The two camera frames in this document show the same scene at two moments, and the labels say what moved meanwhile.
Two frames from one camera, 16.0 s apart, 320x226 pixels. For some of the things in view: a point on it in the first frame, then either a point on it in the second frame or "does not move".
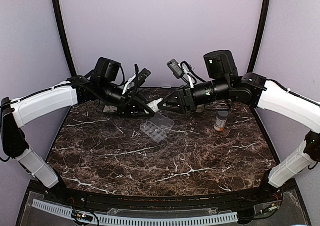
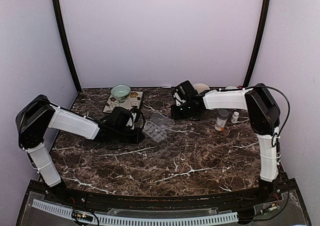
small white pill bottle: [154, 104] -> [235, 117]
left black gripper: [131, 102] -> [136, 139]
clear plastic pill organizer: [157, 128] does not move
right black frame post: [262, 28] does not move
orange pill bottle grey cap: [221, 120] does not move
